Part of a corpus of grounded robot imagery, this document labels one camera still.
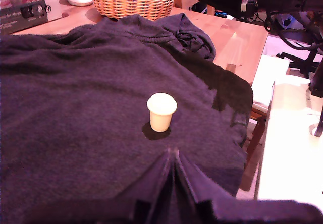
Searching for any white side desk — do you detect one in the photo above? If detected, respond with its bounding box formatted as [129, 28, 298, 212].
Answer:
[254, 75, 323, 205]

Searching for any dark green book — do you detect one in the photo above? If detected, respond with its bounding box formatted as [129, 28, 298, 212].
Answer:
[0, 0, 49, 36]

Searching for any cream coffee capsule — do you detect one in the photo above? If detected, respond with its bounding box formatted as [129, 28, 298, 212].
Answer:
[146, 92, 178, 133]

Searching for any wooden stool with white seat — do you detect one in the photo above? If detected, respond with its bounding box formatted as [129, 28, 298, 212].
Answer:
[238, 54, 290, 192]

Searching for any black office chair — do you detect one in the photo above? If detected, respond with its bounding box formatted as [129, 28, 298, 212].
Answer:
[263, 7, 323, 80]

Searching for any dark blue cloth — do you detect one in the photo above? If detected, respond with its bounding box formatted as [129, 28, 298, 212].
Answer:
[0, 13, 254, 224]

